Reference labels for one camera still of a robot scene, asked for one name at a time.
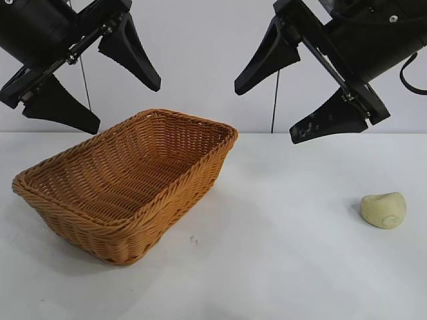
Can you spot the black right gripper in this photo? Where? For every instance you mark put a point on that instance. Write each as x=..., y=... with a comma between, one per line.
x=367, y=40

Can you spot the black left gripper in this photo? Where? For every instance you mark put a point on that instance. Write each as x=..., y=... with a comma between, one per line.
x=36, y=30

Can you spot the brown wicker basket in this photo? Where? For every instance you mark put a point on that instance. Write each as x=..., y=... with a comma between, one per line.
x=126, y=173

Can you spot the pale yellow egg yolk pastry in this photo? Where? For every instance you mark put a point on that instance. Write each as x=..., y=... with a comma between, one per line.
x=380, y=210

